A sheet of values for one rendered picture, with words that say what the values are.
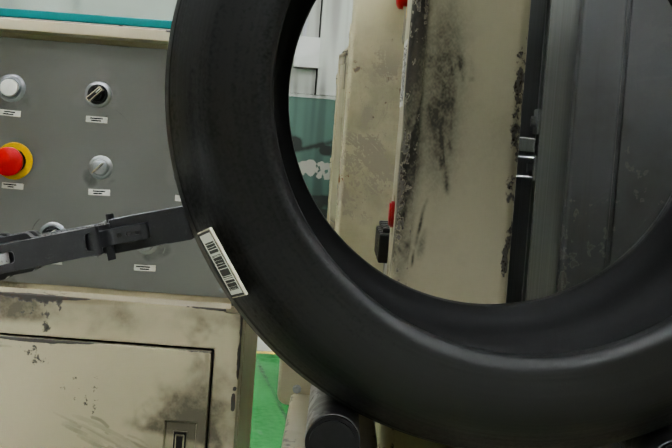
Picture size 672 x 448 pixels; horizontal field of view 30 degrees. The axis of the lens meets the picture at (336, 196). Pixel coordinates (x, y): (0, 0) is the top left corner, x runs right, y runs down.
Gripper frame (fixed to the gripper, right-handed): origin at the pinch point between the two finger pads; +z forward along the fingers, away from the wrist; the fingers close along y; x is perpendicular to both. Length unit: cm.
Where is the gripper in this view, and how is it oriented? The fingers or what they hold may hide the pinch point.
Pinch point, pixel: (151, 228)
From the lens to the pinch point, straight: 111.2
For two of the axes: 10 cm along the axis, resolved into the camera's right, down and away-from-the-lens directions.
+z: 9.8, -1.8, -0.1
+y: 0.0, -0.5, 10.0
